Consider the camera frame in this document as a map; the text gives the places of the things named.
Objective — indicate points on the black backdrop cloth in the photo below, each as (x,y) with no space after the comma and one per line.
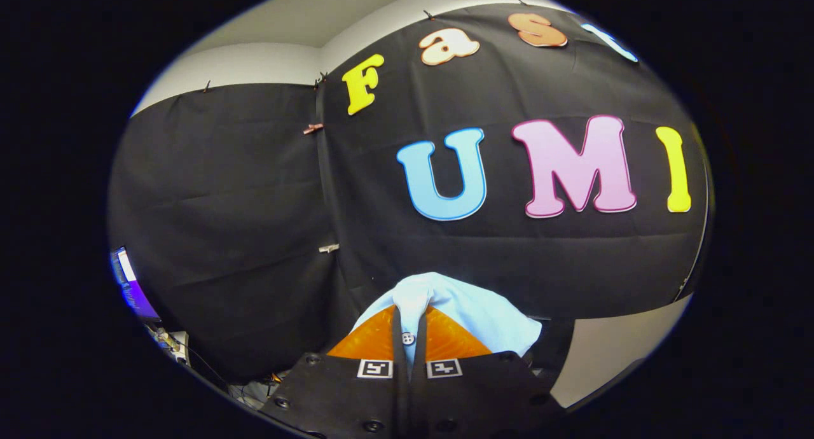
(254,203)

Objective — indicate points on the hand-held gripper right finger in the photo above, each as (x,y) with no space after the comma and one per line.
(477,394)

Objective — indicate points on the pink clothes peg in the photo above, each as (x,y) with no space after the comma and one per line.
(313,128)

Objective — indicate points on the white clothes peg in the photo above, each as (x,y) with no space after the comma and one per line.
(329,248)

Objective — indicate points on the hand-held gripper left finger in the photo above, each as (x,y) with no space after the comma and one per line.
(343,394)

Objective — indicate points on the light blue shirt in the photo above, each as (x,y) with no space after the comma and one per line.
(470,312)

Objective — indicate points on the computer monitor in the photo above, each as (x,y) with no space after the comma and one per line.
(130,286)

